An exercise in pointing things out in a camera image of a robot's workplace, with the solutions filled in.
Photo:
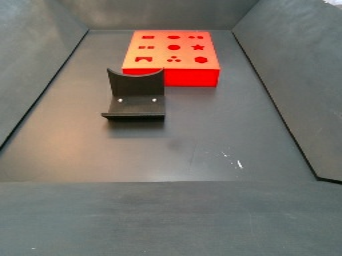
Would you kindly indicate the red shape-sorter block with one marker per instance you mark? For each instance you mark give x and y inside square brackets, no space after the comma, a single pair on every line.
[184,53]

